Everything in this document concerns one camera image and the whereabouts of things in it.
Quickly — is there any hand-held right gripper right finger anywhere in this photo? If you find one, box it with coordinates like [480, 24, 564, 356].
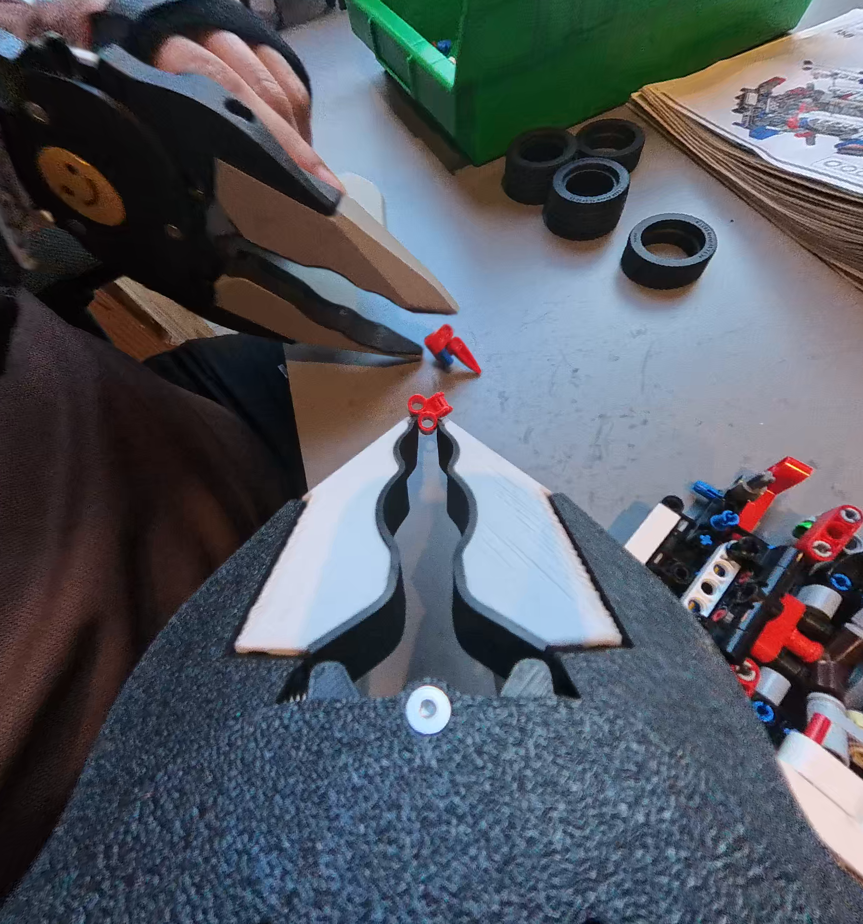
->
[437, 420, 623, 680]

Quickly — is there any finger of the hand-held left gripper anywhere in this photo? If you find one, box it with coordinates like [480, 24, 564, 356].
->
[214, 276, 424, 358]
[215, 160, 460, 316]

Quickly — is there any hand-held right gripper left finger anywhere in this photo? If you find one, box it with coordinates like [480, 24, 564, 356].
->
[235, 417, 421, 683]

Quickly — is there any red double brick connector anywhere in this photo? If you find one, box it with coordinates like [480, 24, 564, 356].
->
[407, 392, 453, 434]

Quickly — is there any toy brick race car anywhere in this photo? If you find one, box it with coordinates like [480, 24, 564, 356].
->
[622, 456, 863, 903]

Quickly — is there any person's left hand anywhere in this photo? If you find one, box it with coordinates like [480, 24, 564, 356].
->
[153, 29, 346, 194]

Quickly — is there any wooden workbench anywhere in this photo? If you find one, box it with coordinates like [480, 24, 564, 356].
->
[87, 278, 219, 362]

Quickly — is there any black rubber tyre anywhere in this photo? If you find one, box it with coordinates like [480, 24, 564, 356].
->
[621, 213, 718, 291]
[576, 117, 647, 176]
[501, 128, 578, 206]
[543, 157, 632, 242]

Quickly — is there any person's brown shirt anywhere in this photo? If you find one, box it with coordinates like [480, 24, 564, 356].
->
[0, 289, 292, 924]

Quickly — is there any green plastic bin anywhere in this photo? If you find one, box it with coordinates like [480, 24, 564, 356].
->
[346, 0, 815, 167]

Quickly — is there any open instruction booklet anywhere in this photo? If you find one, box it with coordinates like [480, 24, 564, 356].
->
[628, 6, 863, 308]

